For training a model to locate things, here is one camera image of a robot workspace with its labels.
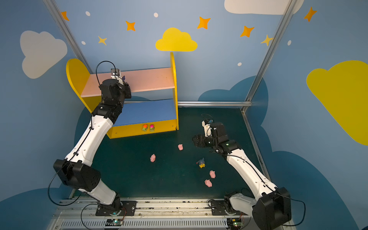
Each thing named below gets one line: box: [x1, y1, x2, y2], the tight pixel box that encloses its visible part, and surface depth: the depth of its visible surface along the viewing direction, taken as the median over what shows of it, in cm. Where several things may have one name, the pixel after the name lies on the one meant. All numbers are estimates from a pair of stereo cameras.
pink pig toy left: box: [149, 153, 156, 163], surface depth 93 cm
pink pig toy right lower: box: [204, 179, 213, 188], surface depth 84 cm
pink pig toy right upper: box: [209, 170, 216, 179], surface depth 87 cm
